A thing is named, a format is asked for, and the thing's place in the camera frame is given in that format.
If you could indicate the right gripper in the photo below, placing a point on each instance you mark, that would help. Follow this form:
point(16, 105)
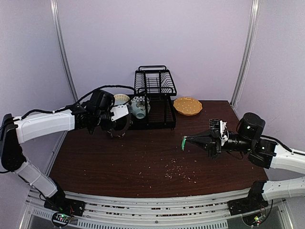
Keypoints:
point(213, 142)

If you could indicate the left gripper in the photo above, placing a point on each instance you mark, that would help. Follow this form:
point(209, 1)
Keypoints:
point(109, 126)

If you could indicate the metal keyring disc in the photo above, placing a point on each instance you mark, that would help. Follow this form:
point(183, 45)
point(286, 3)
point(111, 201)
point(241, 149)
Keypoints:
point(120, 127)

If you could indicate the black wire dish rack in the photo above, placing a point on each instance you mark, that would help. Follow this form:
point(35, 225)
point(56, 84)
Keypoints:
point(155, 82)

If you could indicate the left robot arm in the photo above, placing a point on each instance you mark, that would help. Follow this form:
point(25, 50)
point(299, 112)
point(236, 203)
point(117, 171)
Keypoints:
point(100, 110)

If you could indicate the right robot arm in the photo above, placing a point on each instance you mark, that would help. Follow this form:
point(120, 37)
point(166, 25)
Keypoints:
point(262, 151)

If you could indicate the yellow checked bowl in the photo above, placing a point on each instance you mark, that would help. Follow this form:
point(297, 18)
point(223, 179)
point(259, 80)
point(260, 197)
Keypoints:
point(121, 99)

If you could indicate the green floral bowl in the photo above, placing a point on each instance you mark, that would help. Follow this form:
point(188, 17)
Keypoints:
point(139, 110)

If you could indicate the yellow dotted plate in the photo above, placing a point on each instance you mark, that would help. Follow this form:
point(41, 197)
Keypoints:
point(187, 106)

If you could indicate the white black dotted bowl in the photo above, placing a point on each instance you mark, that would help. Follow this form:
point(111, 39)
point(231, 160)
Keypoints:
point(140, 99)

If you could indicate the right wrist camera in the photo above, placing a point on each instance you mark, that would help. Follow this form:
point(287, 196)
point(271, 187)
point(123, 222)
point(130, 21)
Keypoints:
point(224, 133)

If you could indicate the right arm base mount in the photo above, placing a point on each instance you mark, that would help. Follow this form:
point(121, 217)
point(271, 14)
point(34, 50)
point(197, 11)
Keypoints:
point(245, 205)

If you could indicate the aluminium front rail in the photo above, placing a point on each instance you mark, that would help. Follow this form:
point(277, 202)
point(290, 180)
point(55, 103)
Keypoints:
point(192, 212)

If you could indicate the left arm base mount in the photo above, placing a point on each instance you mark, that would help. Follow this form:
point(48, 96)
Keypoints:
point(69, 207)

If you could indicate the left aluminium frame post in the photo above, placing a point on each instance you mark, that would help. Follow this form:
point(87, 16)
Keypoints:
point(63, 54)

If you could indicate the aluminium frame post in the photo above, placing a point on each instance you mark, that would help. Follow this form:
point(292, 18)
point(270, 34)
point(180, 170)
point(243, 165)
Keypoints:
point(252, 27)
point(63, 54)

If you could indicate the right aluminium frame post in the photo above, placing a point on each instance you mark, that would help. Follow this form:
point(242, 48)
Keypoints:
point(252, 27)

